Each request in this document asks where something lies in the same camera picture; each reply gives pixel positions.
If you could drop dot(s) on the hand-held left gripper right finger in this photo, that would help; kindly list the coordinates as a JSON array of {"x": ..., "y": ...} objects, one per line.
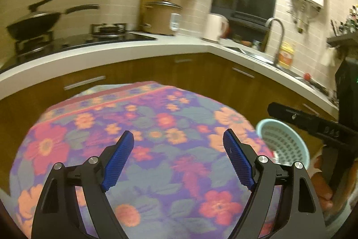
[{"x": 239, "y": 160}]

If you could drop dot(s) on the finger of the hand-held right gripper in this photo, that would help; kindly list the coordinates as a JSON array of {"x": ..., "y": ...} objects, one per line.
[{"x": 293, "y": 115}]

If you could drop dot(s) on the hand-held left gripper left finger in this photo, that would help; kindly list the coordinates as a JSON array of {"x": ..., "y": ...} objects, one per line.
[{"x": 119, "y": 163}]

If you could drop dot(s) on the light green plastic basket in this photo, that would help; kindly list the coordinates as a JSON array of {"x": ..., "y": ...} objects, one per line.
[{"x": 285, "y": 143}]

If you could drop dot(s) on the person's right hand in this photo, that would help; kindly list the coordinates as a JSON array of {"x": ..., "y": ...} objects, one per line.
[{"x": 321, "y": 185}]

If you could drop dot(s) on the red tomato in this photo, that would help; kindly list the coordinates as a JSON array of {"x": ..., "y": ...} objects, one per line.
[{"x": 307, "y": 76}]

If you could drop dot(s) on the floral tablecloth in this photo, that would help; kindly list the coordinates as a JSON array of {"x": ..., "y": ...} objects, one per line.
[{"x": 167, "y": 143}]

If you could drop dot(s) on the yellow bottle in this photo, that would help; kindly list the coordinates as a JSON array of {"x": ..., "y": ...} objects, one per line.
[{"x": 285, "y": 57}]

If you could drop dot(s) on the kitchen sink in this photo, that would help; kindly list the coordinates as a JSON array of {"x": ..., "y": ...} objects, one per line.
[{"x": 257, "y": 55}]

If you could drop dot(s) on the metal faucet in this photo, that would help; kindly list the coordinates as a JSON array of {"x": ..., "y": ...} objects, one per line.
[{"x": 281, "y": 29}]

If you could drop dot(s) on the water heater pipes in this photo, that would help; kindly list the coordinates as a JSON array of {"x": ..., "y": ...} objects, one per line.
[{"x": 300, "y": 12}]

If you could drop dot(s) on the kitchen counter with wooden cabinets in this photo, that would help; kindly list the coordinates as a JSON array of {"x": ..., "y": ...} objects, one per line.
[{"x": 153, "y": 65}]

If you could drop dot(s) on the white electric kettle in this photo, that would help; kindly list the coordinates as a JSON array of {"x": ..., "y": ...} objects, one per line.
[{"x": 214, "y": 27}]

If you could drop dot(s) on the black gas stove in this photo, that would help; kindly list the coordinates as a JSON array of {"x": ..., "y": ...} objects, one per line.
[{"x": 84, "y": 38}]

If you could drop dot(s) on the beige rice cooker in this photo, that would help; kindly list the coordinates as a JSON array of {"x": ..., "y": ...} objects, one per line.
[{"x": 158, "y": 19}]

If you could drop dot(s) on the black wok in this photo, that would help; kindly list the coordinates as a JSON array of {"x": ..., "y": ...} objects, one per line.
[{"x": 33, "y": 24}]

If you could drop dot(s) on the wall shelf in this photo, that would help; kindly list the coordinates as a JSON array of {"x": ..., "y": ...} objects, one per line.
[{"x": 341, "y": 38}]

